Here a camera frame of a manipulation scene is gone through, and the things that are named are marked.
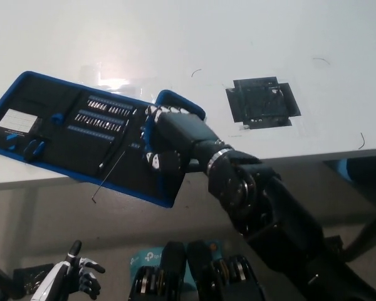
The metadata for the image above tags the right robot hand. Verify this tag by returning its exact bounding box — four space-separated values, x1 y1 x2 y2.
144 105 232 174

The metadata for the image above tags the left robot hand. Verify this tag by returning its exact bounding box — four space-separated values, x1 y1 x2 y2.
30 240 106 301

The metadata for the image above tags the blue-edged black toolkit roll case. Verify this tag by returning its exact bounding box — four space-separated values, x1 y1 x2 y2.
0 71 207 209

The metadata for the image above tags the black flexible extension shaft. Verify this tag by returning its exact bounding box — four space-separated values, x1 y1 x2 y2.
98 119 131 170

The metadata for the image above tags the black tape patch on table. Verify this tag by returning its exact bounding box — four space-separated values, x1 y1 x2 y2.
224 76 301 130

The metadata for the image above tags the teal tp-link box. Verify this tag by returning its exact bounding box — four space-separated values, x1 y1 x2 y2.
130 240 222 288

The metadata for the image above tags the white grid card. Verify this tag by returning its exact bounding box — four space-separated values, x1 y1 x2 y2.
0 108 38 132

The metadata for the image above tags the blue object under table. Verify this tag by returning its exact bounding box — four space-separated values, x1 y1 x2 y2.
333 159 353 181

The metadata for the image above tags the thin metal wire rod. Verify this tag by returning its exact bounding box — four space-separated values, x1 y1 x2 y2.
91 149 127 205

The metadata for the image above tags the blue-handled small tool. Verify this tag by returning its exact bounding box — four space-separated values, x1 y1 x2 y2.
23 139 46 162

